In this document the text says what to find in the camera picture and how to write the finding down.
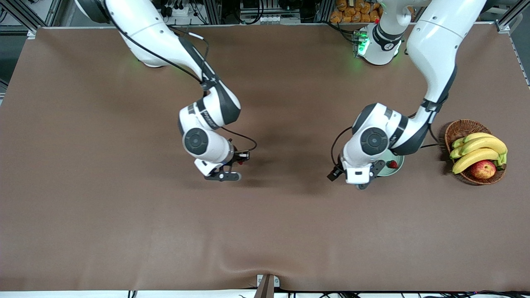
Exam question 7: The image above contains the brown wicker basket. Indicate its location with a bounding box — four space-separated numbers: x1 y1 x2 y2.
444 119 507 185

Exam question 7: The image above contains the pale green round plate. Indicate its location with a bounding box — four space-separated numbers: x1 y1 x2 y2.
375 150 405 177

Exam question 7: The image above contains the red apple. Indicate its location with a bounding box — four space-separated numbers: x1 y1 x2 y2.
470 160 496 180

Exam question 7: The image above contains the white power strip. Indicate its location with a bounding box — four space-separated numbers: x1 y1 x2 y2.
162 0 197 18

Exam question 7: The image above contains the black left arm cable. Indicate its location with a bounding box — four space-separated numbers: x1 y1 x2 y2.
330 112 439 166

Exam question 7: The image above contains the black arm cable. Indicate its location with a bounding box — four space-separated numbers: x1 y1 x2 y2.
330 112 439 166
106 0 258 158

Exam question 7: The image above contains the aluminium frame strut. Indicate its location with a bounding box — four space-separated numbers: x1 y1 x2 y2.
206 0 222 24
496 0 530 34
0 0 63 40

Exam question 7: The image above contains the brown table cloth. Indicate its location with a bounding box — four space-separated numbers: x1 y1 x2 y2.
0 23 530 292

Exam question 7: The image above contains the bag of orange buns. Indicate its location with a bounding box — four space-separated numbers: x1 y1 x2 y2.
330 0 383 24

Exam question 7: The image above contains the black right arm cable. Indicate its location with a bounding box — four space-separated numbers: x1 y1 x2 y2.
106 0 258 158

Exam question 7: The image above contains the metal table clamp bracket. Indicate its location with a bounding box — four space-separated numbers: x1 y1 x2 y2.
254 274 280 298

